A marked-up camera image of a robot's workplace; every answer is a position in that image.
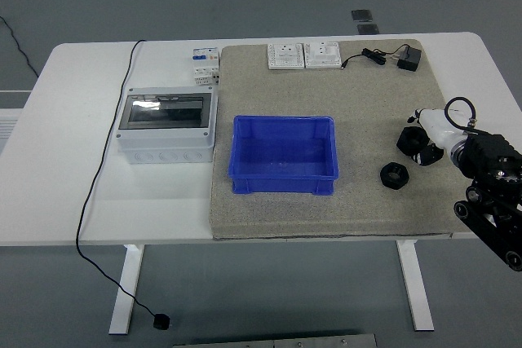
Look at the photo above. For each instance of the grey distribution box, clear lid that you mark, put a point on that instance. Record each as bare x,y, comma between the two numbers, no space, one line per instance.
163,144

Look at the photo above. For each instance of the grey-brown mat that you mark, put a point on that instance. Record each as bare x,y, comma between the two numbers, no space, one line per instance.
326,91

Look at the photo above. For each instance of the dark floor plate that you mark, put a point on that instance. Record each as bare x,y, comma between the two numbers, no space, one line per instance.
368,29
362,15

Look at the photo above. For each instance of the white ribbed panel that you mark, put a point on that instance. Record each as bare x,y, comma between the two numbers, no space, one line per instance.
8,120

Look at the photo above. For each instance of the white switch socket panel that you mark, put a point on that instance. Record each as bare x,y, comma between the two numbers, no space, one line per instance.
322,55

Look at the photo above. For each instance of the black hex nut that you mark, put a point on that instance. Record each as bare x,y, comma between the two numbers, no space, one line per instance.
385,179
409,139

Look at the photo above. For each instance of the white circuit breaker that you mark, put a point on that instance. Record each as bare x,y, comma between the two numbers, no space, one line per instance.
204,64

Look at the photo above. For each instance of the blue plastic box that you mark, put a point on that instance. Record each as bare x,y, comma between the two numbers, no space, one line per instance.
281,183

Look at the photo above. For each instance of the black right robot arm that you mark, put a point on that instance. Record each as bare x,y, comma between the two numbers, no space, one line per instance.
489,152

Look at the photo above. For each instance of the white wall socket panel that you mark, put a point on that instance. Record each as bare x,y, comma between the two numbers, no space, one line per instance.
285,56

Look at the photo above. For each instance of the white table leg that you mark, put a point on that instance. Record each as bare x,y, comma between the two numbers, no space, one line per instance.
126,283
414,283

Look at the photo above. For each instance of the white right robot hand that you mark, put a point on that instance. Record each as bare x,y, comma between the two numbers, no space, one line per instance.
436,126

